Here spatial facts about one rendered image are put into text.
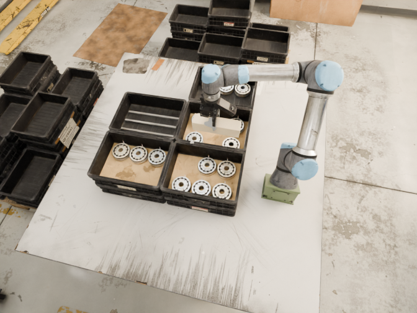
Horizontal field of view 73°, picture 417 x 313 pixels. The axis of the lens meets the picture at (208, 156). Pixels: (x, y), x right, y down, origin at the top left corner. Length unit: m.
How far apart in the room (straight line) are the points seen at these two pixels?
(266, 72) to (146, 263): 1.12
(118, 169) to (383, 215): 2.06
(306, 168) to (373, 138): 1.73
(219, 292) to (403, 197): 1.85
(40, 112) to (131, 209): 1.31
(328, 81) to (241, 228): 0.86
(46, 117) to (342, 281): 2.56
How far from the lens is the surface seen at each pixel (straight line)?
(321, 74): 1.28
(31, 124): 2.63
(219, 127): 1.40
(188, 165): 1.61
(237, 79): 1.20
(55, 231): 1.83
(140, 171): 1.64
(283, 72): 1.38
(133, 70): 2.34
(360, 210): 2.63
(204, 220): 1.61
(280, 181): 1.53
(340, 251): 2.46
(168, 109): 1.86
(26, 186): 2.62
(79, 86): 2.89
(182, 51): 3.12
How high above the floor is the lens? 2.24
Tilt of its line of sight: 60 degrees down
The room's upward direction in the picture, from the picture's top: 4 degrees counter-clockwise
